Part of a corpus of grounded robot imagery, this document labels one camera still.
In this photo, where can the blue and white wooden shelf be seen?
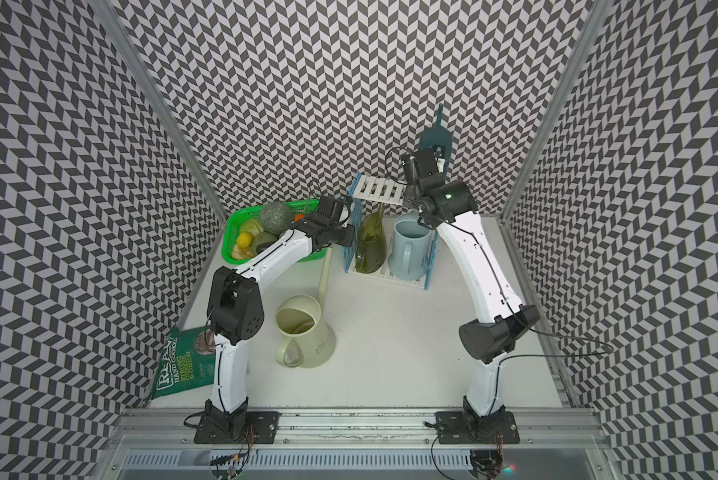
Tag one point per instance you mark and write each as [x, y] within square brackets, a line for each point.
[369, 193]

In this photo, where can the yellow toy lemon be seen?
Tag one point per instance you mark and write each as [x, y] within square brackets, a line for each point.
[244, 240]

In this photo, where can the olive green watering can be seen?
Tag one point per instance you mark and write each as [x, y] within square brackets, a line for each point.
[371, 250]

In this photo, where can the green snack bag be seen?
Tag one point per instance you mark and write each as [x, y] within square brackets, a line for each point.
[187, 362]

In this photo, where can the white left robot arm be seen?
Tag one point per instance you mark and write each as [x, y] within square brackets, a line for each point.
[236, 309]

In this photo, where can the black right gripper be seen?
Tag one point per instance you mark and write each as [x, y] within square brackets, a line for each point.
[410, 195]

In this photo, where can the cream watering can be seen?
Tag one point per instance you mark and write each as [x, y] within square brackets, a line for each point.
[309, 341]

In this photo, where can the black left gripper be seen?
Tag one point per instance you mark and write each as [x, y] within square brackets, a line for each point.
[348, 242]

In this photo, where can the teal watering can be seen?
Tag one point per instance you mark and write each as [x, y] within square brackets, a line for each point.
[440, 140]

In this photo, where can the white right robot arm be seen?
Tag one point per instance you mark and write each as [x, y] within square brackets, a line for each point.
[502, 316]

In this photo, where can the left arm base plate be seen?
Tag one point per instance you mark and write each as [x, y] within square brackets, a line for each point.
[218, 428]

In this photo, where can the dark green avocado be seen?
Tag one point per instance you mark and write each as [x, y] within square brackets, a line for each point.
[276, 217]

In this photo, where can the light blue watering can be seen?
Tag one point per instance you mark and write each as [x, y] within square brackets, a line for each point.
[411, 245]

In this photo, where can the green plastic basket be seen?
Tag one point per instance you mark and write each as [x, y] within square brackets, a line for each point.
[251, 227]

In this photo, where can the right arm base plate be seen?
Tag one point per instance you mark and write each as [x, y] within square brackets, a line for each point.
[458, 427]

